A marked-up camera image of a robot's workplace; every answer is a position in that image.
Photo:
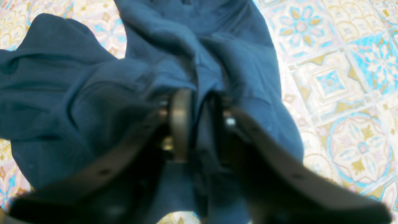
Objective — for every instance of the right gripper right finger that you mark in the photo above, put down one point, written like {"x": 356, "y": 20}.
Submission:
{"x": 278, "y": 189}

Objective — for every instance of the patterned tablecloth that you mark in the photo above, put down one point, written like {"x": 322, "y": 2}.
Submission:
{"x": 338, "y": 67}

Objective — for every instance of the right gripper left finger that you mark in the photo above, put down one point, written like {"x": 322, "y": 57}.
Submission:
{"x": 117, "y": 188}

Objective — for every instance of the dark blue t-shirt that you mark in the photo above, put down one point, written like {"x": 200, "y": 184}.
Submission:
{"x": 65, "y": 100}

